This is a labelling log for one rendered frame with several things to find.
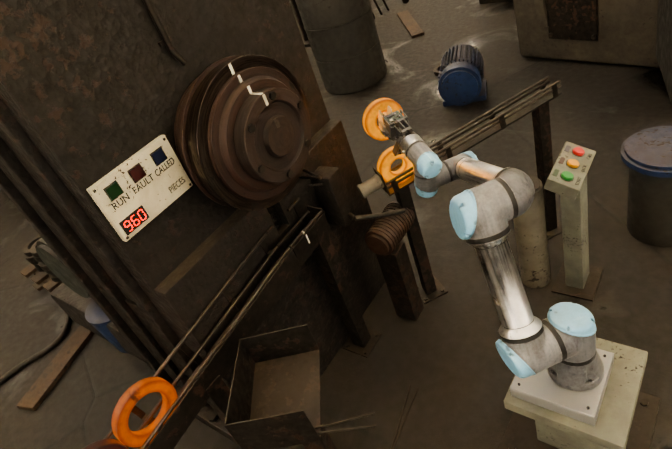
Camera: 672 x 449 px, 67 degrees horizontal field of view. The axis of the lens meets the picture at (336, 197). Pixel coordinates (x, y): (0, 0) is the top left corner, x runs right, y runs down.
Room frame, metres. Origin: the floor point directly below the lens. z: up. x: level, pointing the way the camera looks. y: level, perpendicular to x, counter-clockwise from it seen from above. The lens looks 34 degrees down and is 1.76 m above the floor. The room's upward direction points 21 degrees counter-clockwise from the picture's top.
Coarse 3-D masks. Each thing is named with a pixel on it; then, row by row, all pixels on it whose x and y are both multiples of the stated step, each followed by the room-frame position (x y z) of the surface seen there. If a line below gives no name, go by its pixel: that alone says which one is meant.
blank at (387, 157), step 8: (384, 152) 1.64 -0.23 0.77; (392, 152) 1.62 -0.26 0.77; (384, 160) 1.62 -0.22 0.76; (392, 160) 1.62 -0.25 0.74; (408, 160) 1.63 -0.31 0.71; (384, 168) 1.62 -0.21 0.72; (400, 168) 1.65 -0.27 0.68; (408, 168) 1.63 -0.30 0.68; (384, 176) 1.61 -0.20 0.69; (392, 176) 1.62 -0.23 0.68
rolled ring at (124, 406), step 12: (144, 384) 0.97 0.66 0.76; (156, 384) 0.98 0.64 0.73; (168, 384) 1.00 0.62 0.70; (132, 396) 0.94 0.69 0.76; (168, 396) 0.99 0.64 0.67; (120, 408) 0.92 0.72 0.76; (132, 408) 0.93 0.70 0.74; (168, 408) 0.97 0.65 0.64; (120, 420) 0.90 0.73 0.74; (156, 420) 0.96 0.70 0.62; (120, 432) 0.89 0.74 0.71; (132, 432) 0.92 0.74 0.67; (144, 432) 0.93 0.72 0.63; (132, 444) 0.89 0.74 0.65
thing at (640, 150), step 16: (656, 128) 1.63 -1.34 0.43; (624, 144) 1.62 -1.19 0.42; (640, 144) 1.57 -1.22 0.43; (656, 144) 1.54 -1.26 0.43; (624, 160) 1.54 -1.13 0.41; (640, 160) 1.48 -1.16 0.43; (656, 160) 1.45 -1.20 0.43; (640, 176) 1.49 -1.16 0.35; (656, 176) 1.42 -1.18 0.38; (640, 192) 1.48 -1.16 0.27; (656, 192) 1.43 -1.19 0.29; (640, 208) 1.48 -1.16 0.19; (656, 208) 1.43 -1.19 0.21; (640, 224) 1.48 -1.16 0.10; (656, 224) 1.42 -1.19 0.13; (640, 240) 1.47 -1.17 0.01; (656, 240) 1.42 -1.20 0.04
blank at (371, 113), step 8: (376, 104) 1.63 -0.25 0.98; (384, 104) 1.64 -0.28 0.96; (392, 104) 1.64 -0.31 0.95; (368, 112) 1.63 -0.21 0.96; (376, 112) 1.63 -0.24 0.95; (368, 120) 1.62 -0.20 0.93; (376, 120) 1.63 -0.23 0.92; (368, 128) 1.62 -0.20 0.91; (376, 128) 1.62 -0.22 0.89; (376, 136) 1.62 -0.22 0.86; (384, 136) 1.63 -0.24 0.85
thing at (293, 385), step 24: (264, 336) 1.03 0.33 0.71; (288, 336) 1.02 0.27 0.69; (312, 336) 1.01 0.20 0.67; (240, 360) 0.99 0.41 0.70; (264, 360) 1.04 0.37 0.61; (288, 360) 1.01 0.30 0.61; (312, 360) 0.98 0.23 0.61; (240, 384) 0.93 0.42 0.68; (264, 384) 0.96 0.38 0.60; (288, 384) 0.93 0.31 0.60; (312, 384) 0.91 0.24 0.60; (240, 408) 0.87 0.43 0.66; (264, 408) 0.89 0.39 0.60; (288, 408) 0.87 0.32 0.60; (312, 408) 0.84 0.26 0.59; (240, 432) 0.79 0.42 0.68; (264, 432) 0.77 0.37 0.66; (288, 432) 0.76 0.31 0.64; (312, 432) 0.75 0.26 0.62
